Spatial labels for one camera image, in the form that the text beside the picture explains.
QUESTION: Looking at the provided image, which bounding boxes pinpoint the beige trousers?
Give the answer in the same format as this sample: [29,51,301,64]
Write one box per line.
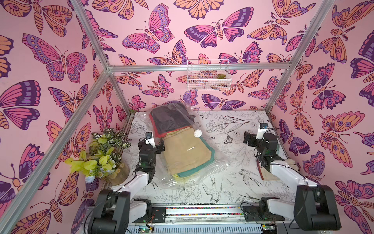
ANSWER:
[163,127,214,177]

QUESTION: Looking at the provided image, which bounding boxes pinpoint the green trousers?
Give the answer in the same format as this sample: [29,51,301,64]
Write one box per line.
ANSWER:
[176,136,216,178]

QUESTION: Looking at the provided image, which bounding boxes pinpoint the clear plastic vacuum bag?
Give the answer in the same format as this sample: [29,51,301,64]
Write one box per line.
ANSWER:
[142,102,228,189]

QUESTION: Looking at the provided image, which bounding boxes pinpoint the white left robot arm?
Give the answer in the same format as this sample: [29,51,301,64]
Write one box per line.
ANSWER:
[83,138,165,234]

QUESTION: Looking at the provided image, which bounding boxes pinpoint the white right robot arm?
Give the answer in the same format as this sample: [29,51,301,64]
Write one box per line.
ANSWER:
[243,131,341,231]

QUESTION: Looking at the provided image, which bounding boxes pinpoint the white vacuum bag valve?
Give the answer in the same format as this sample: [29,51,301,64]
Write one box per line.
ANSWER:
[194,129,202,138]

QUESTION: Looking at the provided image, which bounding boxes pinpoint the red folded garment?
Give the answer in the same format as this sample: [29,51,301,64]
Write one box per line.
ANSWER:
[149,114,167,138]

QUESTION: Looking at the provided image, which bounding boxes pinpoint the dark grey folded garment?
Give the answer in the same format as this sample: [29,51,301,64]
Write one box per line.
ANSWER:
[150,102,195,133]

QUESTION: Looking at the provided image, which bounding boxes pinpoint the beige work glove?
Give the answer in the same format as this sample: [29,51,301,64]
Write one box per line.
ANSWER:
[257,159,300,181]

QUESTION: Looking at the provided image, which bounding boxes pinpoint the green leafy potted plant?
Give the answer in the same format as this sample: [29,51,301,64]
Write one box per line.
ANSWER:
[65,128,131,186]

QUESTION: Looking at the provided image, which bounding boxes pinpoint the small green succulent plant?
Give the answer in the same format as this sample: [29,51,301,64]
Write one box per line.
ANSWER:
[216,73,226,80]

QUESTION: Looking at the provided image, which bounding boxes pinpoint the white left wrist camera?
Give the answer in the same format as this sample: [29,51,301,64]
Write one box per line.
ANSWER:
[145,132,156,148]

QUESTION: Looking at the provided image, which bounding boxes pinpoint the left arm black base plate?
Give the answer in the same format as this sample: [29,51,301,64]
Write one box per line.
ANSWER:
[133,207,167,224]

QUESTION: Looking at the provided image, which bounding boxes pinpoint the white wire wall basket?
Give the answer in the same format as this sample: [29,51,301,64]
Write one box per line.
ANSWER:
[186,58,232,92]

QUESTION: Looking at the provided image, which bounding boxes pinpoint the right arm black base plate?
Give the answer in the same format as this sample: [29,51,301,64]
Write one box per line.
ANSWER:
[241,204,285,222]

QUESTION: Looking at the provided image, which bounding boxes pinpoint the aluminium mounting rail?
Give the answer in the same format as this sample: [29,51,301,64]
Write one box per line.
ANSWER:
[127,202,304,234]

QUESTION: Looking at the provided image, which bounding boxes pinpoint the aluminium frame bars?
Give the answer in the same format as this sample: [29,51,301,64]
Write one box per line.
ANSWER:
[0,0,337,234]

